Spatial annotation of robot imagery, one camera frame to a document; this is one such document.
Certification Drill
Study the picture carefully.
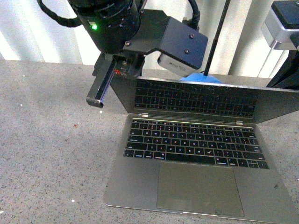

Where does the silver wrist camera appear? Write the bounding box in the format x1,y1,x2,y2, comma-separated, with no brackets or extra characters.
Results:
157,53,200,77

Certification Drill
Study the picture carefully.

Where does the black cable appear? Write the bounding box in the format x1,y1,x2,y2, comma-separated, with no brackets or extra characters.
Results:
186,0,201,31

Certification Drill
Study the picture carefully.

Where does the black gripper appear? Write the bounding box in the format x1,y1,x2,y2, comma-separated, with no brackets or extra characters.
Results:
92,9,208,78

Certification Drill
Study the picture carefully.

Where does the grey laptop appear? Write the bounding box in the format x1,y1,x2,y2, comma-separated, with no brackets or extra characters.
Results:
104,77,299,224

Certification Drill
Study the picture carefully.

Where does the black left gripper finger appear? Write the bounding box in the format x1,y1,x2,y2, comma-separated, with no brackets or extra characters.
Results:
86,54,117,108

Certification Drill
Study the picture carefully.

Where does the silver camera on mount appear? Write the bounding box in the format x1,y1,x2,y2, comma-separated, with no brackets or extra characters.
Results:
261,0,299,90

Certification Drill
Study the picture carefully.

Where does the blue desk lamp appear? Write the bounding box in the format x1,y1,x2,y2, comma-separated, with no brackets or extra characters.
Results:
180,0,230,84

